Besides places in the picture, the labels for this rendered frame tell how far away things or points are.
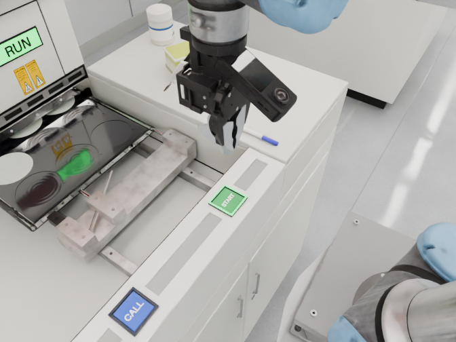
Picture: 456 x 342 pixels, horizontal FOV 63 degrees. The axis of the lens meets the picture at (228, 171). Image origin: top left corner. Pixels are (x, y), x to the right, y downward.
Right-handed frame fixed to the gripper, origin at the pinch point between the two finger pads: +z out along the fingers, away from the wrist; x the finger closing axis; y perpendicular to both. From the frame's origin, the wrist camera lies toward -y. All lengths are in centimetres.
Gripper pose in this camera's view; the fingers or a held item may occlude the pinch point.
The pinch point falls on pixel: (231, 150)
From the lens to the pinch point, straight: 61.4
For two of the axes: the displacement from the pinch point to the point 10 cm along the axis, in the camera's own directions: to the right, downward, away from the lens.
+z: 0.0, 6.6, 7.5
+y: -8.3, -4.2, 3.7
